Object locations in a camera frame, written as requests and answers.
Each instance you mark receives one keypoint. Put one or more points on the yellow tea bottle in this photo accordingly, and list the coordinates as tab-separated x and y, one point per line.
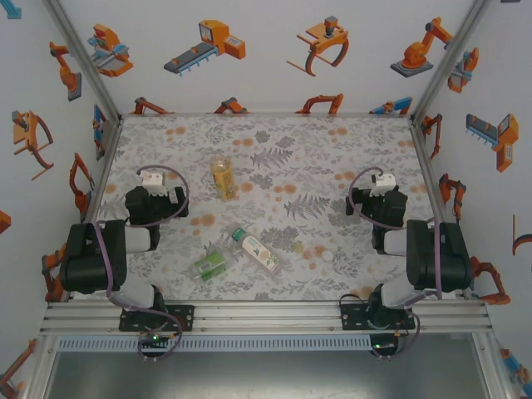
223	178

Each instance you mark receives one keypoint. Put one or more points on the aluminium side rail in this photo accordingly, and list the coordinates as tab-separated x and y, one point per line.
104	166
420	141

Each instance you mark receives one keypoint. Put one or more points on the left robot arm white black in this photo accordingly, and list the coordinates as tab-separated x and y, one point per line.
83	257

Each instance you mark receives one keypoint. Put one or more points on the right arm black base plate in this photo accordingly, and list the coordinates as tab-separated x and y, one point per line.
351	318

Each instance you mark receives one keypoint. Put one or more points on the aluminium front frame rail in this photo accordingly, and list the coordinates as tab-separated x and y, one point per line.
270	318

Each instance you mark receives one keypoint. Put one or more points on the small circuit board green light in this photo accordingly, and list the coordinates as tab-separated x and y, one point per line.
380	346
154	338

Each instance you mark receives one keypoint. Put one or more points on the floral patterned table cover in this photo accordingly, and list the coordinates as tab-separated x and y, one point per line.
187	141

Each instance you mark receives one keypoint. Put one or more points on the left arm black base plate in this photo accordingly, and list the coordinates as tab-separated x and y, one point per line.
185	318

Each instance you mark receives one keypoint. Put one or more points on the aluminium corner post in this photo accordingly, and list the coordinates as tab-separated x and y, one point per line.
448	62
86	62

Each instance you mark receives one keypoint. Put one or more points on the grey metal panel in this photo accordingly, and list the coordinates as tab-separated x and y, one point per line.
266	378

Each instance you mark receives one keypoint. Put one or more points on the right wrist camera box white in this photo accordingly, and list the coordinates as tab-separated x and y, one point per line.
384	183

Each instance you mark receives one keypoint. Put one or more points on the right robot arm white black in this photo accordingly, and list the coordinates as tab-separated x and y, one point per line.
453	257

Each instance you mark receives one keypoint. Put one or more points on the aluminium back rail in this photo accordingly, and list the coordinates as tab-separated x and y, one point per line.
266	114

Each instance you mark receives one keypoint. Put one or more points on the white bottle cap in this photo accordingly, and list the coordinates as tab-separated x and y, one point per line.
328	255

